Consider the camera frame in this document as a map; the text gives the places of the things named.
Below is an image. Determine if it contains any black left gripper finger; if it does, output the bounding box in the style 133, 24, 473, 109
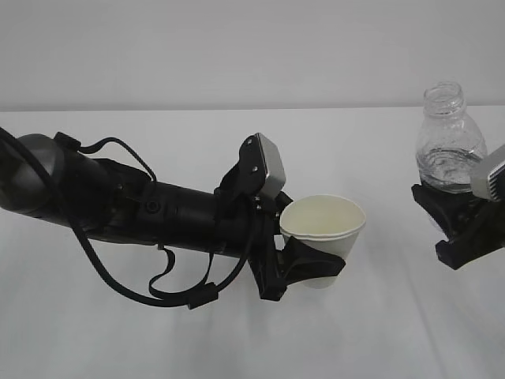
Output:
274, 191, 293, 220
278, 235, 347, 287

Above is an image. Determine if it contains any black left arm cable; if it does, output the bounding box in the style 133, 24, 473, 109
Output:
0, 126, 261, 310

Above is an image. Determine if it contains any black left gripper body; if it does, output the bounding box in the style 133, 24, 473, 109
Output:
212, 188, 287, 302

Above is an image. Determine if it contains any clear water bottle green label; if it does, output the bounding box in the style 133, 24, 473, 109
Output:
415, 81, 489, 232

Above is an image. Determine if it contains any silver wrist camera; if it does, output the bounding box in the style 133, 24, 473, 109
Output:
218, 133, 286, 204
469, 145, 504, 202

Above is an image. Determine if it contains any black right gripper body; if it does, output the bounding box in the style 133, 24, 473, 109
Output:
471, 200, 504, 249

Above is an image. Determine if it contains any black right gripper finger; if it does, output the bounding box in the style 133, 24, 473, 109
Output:
411, 184, 500, 270

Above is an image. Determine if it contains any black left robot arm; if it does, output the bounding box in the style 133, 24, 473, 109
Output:
1, 131, 345, 309

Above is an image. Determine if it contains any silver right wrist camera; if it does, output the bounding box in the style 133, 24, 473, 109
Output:
469, 145, 504, 202

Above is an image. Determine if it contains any white paper cup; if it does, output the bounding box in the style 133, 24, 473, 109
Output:
279, 193, 367, 291

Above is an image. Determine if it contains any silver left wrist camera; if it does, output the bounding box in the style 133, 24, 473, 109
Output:
218, 133, 286, 204

